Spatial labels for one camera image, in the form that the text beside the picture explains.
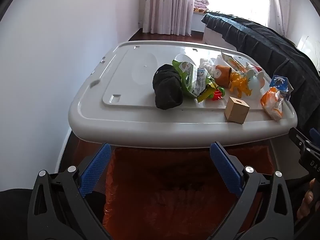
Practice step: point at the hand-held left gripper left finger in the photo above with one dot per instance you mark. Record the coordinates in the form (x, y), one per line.
(96, 170)

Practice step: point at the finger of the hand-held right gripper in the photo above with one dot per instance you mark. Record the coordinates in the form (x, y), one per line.
(314, 135)
(298, 138)

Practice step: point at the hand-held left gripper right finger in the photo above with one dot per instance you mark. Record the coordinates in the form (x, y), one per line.
(225, 170)

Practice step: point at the orange and white sock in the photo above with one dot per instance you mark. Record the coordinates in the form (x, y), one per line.
(223, 75)

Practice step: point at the person's right hand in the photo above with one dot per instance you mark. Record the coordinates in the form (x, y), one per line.
(307, 197)

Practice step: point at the orange and white snack packet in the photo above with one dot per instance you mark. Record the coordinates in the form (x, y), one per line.
(271, 102)

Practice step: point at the blue and white milk carton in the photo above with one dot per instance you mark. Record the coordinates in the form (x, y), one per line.
(280, 82)

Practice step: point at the wooden cube block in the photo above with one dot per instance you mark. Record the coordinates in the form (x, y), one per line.
(236, 110)

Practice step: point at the light blue mouse-ear cup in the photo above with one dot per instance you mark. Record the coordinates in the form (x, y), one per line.
(255, 85)

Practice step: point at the red and green toy block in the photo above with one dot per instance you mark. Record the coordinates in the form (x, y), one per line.
(217, 94)

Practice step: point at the yellow dinosaur toy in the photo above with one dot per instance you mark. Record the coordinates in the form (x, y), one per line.
(240, 82)

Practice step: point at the white bottle with red label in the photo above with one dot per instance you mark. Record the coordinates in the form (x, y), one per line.
(253, 67)

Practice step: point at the green snack wrapper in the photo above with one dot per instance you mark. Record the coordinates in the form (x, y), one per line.
(192, 80)

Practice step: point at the dark bed blanket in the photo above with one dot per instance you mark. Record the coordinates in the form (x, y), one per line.
(270, 45)

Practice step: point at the orange fruit-print wrapper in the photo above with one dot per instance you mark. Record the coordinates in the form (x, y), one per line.
(233, 62)

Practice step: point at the black sock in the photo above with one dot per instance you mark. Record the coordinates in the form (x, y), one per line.
(167, 87)

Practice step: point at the crumpled white tissue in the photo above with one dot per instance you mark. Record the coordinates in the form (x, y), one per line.
(207, 67)

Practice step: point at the white bed base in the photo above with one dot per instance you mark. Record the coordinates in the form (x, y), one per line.
(215, 36)

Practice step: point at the pale dotted curtain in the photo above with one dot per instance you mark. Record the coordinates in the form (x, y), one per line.
(167, 5)
(280, 2)

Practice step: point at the stack of folded blankets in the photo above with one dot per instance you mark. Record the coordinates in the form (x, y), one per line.
(200, 3)

